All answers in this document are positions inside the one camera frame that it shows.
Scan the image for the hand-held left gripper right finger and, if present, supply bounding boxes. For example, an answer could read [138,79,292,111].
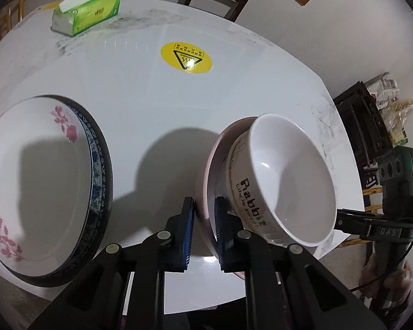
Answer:
[214,197,376,330]

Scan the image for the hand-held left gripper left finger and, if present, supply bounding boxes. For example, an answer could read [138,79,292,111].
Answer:
[38,197,195,330]

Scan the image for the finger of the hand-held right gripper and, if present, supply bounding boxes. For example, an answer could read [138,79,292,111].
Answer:
[335,208,369,238]

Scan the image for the pink bowl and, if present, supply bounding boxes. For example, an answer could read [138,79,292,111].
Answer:
[195,117,262,282]

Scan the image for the white bowl with black lettering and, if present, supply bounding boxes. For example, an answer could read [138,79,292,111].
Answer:
[224,113,338,248]

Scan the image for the blue floral plate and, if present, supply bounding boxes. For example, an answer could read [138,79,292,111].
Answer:
[7,93,113,287]

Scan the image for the white plate with pink flowers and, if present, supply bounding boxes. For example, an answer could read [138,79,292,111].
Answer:
[0,95,94,278]

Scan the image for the person's right hand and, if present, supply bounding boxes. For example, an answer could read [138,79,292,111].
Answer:
[360,252,413,303]

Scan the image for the dark crate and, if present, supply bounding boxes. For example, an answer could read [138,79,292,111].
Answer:
[333,81,393,186]

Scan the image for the printed bags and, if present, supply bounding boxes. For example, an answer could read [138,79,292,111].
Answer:
[365,72,413,145]

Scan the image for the round yellow warning sticker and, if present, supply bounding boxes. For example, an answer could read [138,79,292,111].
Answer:
[160,41,213,74]

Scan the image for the green tissue pack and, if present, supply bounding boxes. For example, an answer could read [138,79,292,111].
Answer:
[51,0,122,37]

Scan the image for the light wooden chair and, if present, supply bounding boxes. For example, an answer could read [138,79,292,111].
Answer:
[0,0,30,56]

